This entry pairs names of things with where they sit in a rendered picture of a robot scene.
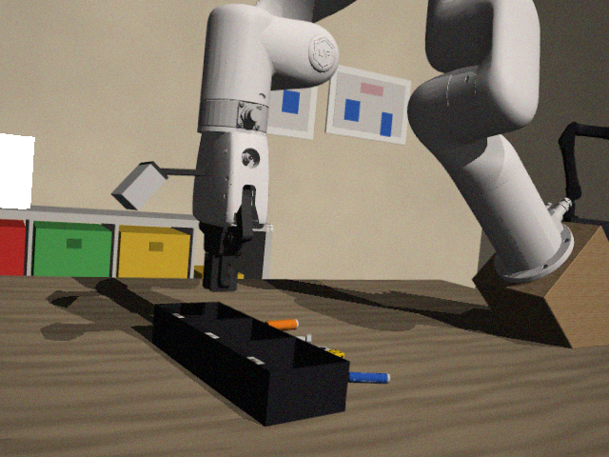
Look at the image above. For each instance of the white bolt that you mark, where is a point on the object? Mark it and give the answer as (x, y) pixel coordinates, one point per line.
(308, 338)

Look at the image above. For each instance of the yellow die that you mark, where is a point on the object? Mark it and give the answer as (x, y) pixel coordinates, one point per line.
(337, 352)

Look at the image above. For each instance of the orange battery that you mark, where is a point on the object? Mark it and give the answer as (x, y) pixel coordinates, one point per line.
(284, 324)

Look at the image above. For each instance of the blue cylinder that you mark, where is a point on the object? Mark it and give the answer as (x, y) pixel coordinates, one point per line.
(368, 377)

